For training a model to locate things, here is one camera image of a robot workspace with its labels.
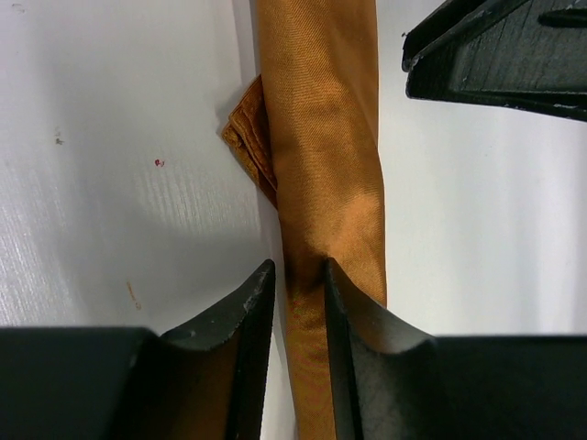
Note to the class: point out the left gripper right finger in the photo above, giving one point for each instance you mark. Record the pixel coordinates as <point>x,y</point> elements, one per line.
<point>390,380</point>

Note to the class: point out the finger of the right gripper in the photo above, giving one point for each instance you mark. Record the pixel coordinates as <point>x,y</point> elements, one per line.
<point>523,55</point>

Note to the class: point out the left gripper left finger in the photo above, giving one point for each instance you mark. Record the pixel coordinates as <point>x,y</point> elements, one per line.
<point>204,379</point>

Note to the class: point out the orange cloth napkin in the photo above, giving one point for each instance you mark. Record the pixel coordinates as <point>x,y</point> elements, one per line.
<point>306,131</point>

